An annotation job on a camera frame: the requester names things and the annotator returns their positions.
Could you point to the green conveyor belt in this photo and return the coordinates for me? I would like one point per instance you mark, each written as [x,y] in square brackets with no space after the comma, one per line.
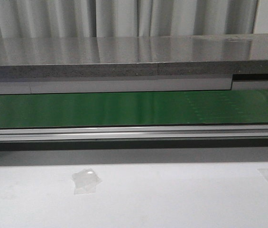
[134,108]

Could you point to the grey curtain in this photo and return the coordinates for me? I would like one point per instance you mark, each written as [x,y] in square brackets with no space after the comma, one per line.
[130,18]

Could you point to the clear tape patch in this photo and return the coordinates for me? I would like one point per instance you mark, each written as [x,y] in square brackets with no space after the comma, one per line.
[85,181]

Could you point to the aluminium conveyor front rail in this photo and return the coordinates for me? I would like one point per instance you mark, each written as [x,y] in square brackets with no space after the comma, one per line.
[134,132]

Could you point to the grey conveyor back rail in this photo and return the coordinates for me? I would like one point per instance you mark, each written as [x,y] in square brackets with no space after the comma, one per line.
[134,84]

